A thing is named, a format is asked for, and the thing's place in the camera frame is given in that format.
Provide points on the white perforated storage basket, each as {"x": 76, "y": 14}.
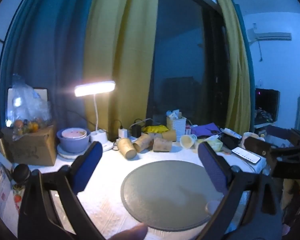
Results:
{"x": 177, "y": 122}

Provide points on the white charger plug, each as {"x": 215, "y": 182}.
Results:
{"x": 122, "y": 133}

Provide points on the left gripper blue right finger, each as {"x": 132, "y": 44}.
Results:
{"x": 262, "y": 215}

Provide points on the brown cardboard box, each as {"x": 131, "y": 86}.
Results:
{"x": 37, "y": 148}

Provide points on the white plate under bowl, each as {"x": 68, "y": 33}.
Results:
{"x": 68, "y": 155}

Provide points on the brown paper cup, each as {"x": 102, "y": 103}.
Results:
{"x": 155, "y": 135}
{"x": 143, "y": 142}
{"x": 161, "y": 145}
{"x": 128, "y": 153}
{"x": 169, "y": 135}

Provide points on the plastic bag of fruit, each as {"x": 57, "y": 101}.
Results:
{"x": 27, "y": 111}

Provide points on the thumb of left hand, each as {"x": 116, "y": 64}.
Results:
{"x": 138, "y": 232}

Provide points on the yellow curtain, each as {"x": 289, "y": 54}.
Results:
{"x": 119, "y": 46}
{"x": 239, "y": 105}

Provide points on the brown paper cup front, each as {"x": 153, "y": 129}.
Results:
{"x": 161, "y": 145}

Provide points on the yellow green tissue pack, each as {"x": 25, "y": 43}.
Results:
{"x": 215, "y": 144}

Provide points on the yellow curtain right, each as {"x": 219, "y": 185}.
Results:
{"x": 239, "y": 105}

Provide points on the purple cloth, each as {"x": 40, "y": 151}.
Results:
{"x": 205, "y": 130}

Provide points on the black power adapter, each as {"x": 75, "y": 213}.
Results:
{"x": 136, "y": 130}

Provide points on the white air conditioner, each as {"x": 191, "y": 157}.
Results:
{"x": 272, "y": 36}

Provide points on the blue bowl with pink lid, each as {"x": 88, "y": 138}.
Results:
{"x": 74, "y": 140}

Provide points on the round grey placemat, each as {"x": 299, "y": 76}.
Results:
{"x": 169, "y": 195}

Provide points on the white paper cup green print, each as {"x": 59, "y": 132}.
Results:
{"x": 187, "y": 140}

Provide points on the yellow plastic bag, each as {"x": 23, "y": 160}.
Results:
{"x": 155, "y": 129}

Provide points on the red white small box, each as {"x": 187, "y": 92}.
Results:
{"x": 188, "y": 130}

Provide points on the brown paper cup rear right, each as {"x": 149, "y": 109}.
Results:
{"x": 169, "y": 135}

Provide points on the white desk lamp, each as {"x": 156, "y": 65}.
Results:
{"x": 93, "y": 89}

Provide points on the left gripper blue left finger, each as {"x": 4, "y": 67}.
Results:
{"x": 38, "y": 217}

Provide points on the brown paper cup leftmost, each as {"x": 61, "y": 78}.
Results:
{"x": 128, "y": 153}

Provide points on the yellow curtain left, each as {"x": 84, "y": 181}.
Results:
{"x": 119, "y": 46}

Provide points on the brown paper cup rear middle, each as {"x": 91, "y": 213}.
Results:
{"x": 155, "y": 135}

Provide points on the black monitor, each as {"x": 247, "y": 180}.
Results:
{"x": 267, "y": 103}

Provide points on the blue curtain left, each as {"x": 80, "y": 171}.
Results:
{"x": 45, "y": 47}

